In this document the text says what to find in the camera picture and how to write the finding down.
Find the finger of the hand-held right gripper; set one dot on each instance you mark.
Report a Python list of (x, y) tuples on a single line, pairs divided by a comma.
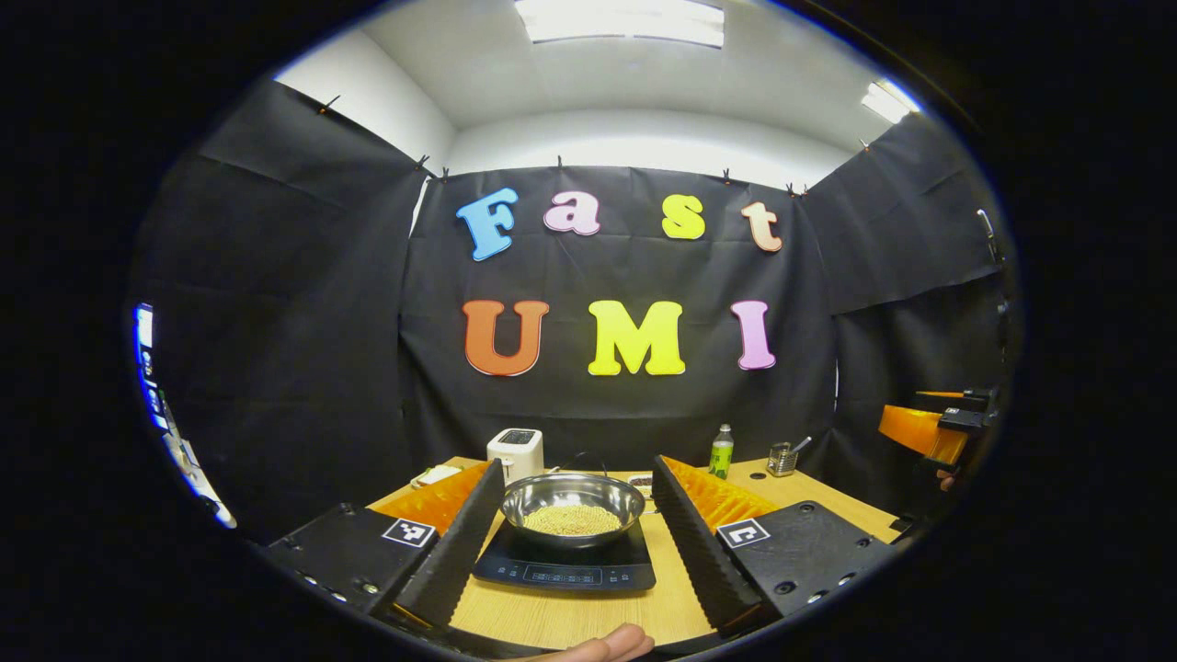
[(938, 394), (919, 430)]

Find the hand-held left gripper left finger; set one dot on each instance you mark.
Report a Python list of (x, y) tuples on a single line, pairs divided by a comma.
[(455, 552)]

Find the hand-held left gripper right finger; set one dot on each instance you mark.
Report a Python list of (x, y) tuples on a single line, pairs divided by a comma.
[(699, 552)]

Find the black induction cooktop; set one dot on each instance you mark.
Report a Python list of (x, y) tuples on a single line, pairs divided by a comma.
[(561, 570)]

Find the steel pot with soybeans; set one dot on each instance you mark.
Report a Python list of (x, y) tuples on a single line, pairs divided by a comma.
[(570, 501)]

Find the small white tray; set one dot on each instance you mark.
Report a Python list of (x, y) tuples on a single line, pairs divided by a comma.
[(437, 475)]

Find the white divided bean dish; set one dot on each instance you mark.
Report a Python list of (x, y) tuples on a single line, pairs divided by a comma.
[(639, 480)]

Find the green label plastic bottle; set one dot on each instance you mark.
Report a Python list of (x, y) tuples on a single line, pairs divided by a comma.
[(721, 460)]

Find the white toaster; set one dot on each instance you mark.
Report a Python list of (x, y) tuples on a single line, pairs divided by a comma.
[(515, 455)]

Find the metal spoon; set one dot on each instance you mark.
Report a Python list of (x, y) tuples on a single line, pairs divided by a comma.
[(802, 444)]

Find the black backdrop cloth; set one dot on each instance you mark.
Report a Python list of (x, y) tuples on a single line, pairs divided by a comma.
[(598, 405)]

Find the small ceiling light panel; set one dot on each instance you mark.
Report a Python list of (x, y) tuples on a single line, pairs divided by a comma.
[(887, 101)]

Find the lit screen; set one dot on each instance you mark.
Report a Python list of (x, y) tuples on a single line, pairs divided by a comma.
[(144, 326)]

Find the row of small cloth clips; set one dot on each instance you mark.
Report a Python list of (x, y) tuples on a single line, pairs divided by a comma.
[(559, 163)]

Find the large ceiling light panel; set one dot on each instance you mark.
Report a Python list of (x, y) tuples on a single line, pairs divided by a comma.
[(625, 20)]

